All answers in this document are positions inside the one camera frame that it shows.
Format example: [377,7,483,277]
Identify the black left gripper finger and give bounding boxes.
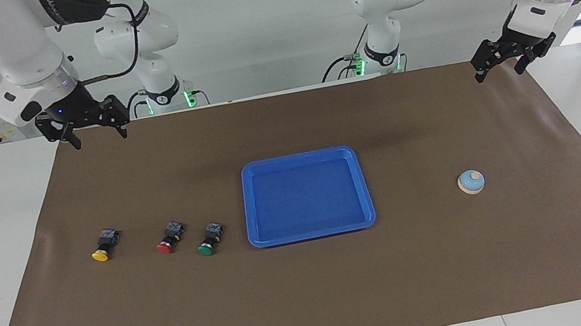
[472,62,492,84]
[512,55,536,76]

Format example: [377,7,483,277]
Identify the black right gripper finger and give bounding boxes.
[59,126,84,153]
[110,118,130,141]

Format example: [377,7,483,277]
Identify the yellow push button switch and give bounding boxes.
[87,226,124,264]

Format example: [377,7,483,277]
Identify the red push button switch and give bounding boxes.
[152,219,189,256]

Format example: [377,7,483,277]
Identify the green push button switch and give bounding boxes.
[193,220,228,258]

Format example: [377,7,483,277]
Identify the light blue desk bell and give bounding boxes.
[456,167,487,198]

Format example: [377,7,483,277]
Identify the blue plastic tray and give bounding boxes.
[235,142,379,251]

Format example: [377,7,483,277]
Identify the brown table mat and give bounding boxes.
[0,40,581,326]

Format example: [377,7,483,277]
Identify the black base cable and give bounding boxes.
[313,24,378,84]
[123,88,152,121]

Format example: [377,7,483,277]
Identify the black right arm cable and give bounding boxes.
[60,0,147,87]

